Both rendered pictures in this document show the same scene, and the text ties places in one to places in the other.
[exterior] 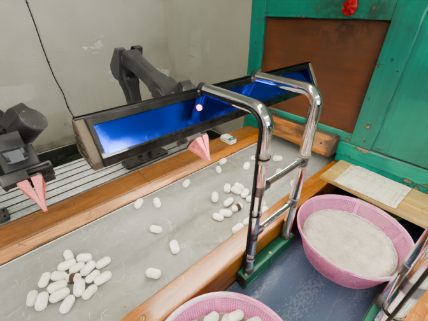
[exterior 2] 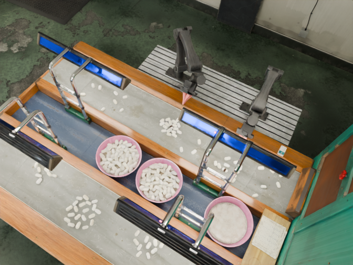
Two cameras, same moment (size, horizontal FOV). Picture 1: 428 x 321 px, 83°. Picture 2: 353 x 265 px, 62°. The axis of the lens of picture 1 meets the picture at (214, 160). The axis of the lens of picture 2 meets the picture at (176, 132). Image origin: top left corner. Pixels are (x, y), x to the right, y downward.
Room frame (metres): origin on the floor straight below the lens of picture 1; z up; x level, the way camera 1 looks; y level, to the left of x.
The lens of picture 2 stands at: (-0.05, -0.57, 2.34)
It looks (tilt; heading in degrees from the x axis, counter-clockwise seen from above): 60 degrees down; 66
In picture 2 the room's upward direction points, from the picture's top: 7 degrees clockwise
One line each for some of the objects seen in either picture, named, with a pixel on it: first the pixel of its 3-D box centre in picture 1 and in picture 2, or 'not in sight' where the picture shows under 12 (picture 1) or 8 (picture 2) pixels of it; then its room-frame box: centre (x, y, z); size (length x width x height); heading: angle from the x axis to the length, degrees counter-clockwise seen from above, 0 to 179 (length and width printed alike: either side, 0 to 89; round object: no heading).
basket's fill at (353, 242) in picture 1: (345, 244); (226, 223); (0.42, -0.35, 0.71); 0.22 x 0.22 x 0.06
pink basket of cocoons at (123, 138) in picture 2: not in sight; (119, 158); (-0.06, 0.19, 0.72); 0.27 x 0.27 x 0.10
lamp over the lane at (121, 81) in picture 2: not in sight; (82, 58); (-0.12, 0.69, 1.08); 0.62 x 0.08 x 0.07; 131
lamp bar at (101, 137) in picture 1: (230, 97); (235, 139); (0.52, -0.04, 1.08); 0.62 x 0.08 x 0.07; 131
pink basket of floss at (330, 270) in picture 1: (346, 241); (227, 222); (0.42, -0.35, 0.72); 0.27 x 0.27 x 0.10
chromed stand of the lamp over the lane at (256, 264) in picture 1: (249, 179); (220, 165); (0.45, -0.08, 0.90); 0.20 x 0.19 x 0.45; 131
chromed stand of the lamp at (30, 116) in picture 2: not in sight; (30, 135); (-0.49, 0.38, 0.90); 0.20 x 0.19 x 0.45; 131
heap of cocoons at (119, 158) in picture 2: not in sight; (120, 159); (-0.06, 0.19, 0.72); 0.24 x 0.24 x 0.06
